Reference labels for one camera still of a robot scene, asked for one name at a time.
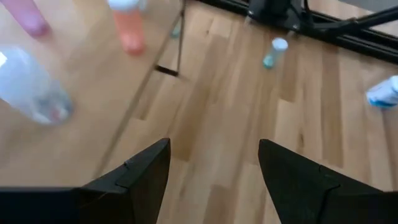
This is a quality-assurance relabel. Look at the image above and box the white medicine bottle blue label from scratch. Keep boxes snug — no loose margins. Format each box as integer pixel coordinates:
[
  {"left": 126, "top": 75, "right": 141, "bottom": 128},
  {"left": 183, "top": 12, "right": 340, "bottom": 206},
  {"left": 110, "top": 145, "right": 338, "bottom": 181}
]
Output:
[{"left": 366, "top": 75, "right": 398, "bottom": 109}]

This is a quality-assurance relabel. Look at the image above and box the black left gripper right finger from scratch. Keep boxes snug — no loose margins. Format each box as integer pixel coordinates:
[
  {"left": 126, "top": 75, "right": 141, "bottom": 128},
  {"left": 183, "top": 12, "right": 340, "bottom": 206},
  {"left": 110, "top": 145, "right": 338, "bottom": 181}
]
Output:
[{"left": 259, "top": 139, "right": 386, "bottom": 224}]

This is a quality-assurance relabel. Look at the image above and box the black aluminium table frame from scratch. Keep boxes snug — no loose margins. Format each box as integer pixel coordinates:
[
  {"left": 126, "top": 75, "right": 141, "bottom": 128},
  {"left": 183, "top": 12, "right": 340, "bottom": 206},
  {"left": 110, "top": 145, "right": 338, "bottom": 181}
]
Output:
[{"left": 195, "top": 0, "right": 398, "bottom": 65}]

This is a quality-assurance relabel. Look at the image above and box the orange translucent pill vial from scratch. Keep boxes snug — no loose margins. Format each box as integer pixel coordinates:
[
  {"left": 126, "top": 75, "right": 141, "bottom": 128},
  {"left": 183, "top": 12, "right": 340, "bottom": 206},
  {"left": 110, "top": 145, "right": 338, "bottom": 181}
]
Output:
[{"left": 107, "top": 0, "right": 147, "bottom": 56}]

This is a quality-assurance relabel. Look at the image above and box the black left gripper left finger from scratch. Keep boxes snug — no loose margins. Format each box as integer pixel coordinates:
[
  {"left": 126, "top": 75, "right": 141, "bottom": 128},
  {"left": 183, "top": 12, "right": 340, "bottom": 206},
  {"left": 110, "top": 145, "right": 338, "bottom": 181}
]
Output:
[{"left": 77, "top": 138, "right": 171, "bottom": 224}]

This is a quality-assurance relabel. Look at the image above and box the wooden shelf black metal frame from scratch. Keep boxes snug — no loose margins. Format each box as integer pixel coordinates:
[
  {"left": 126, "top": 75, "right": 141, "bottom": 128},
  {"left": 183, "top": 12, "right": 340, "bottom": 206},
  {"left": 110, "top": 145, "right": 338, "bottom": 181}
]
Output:
[{"left": 0, "top": 0, "right": 187, "bottom": 181}]

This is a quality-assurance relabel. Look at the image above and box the black diagonal frame brace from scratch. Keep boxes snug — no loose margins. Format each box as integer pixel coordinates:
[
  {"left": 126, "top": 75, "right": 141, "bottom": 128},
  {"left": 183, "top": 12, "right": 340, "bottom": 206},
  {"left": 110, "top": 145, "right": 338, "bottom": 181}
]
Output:
[{"left": 310, "top": 4, "right": 398, "bottom": 32}]

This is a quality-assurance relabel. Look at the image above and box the teal translucent pill vial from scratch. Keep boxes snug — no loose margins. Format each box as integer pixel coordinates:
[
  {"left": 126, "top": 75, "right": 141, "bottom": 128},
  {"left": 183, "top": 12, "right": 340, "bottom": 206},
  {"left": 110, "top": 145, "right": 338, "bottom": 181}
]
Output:
[{"left": 262, "top": 37, "right": 289, "bottom": 70}]

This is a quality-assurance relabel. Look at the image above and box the clear plastic bottle with pills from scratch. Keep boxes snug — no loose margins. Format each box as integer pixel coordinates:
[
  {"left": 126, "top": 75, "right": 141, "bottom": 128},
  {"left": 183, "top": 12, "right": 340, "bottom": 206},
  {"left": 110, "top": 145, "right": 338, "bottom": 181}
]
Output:
[{"left": 0, "top": 45, "right": 75, "bottom": 127}]

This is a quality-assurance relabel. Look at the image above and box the pink translucent pill vial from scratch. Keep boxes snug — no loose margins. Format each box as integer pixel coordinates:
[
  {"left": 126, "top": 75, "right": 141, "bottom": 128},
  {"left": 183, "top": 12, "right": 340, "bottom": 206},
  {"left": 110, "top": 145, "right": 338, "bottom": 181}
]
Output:
[{"left": 0, "top": 0, "right": 52, "bottom": 39}]

